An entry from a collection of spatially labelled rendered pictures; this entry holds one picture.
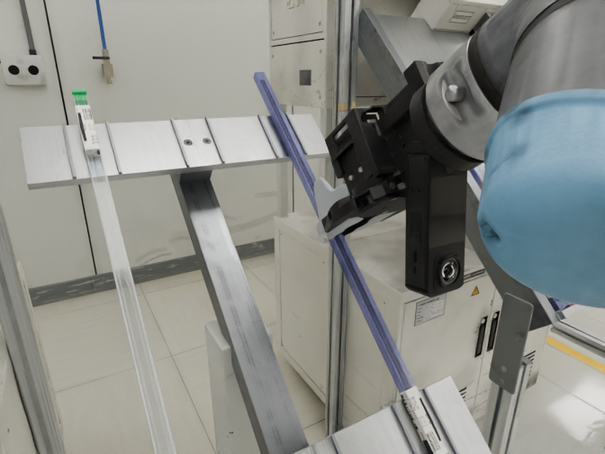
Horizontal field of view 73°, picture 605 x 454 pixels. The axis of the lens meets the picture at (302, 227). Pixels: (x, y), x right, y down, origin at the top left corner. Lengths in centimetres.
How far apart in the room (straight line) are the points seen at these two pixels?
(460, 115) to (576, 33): 10
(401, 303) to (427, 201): 67
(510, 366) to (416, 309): 31
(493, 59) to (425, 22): 86
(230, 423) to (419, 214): 32
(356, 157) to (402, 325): 70
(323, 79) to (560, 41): 94
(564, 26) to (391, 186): 18
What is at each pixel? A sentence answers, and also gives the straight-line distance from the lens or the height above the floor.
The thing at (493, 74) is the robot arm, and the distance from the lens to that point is 26.
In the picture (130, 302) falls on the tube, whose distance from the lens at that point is 38.
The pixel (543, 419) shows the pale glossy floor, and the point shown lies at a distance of 172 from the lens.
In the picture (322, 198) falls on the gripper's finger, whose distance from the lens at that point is 42.
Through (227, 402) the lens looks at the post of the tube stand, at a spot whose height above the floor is 74.
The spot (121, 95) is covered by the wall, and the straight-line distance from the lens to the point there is 226.
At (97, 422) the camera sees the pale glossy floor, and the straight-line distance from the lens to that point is 165.
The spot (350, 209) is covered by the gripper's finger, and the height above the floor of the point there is 97.
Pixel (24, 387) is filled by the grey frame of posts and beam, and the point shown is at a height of 54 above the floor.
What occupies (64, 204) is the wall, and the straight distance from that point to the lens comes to 231.
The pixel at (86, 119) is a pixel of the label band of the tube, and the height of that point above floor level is 104.
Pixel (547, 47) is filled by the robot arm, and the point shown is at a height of 109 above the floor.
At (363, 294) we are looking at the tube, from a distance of 43.
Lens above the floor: 107
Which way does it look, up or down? 20 degrees down
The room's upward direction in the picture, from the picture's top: straight up
